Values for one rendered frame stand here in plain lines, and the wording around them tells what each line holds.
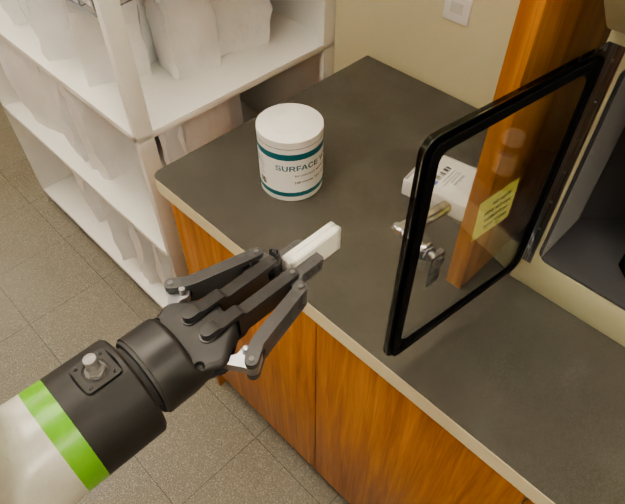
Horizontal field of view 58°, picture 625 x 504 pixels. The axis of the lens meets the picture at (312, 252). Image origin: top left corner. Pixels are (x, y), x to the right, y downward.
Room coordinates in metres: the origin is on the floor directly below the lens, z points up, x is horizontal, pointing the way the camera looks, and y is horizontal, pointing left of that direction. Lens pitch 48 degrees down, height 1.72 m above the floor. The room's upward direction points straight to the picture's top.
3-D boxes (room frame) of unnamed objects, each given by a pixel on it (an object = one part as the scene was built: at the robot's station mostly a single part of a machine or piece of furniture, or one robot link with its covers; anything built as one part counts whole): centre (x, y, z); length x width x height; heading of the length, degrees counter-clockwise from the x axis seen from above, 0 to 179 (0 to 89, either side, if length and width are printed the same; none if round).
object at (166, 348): (0.26, 0.11, 1.30); 0.09 x 0.08 x 0.07; 135
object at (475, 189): (0.53, -0.23, 1.19); 0.30 x 0.01 x 0.40; 127
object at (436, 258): (0.45, -0.15, 1.18); 0.02 x 0.02 x 0.06; 37
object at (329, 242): (0.37, 0.00, 1.30); 0.07 x 0.01 x 0.03; 135
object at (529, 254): (0.62, -0.36, 1.19); 0.03 x 0.02 x 0.39; 45
